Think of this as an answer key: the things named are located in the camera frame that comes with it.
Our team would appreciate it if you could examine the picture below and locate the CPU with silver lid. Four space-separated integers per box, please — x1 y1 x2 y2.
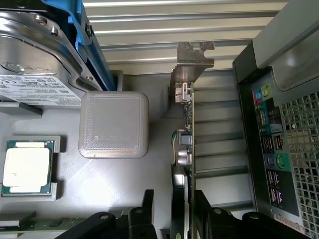
0 139 56 197

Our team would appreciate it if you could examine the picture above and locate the grey parts rack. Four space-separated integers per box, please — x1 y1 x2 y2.
0 69 254 239

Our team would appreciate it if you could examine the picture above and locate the blue plastic disk caddy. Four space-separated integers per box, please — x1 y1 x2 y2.
39 0 117 92

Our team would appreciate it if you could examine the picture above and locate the open grey PC case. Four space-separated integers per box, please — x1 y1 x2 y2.
232 0 319 239

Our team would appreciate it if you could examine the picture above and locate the silver hard disk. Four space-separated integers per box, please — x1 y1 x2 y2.
0 11 104 103

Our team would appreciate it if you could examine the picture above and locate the green RAM stick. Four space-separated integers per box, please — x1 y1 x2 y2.
0 217 87 233

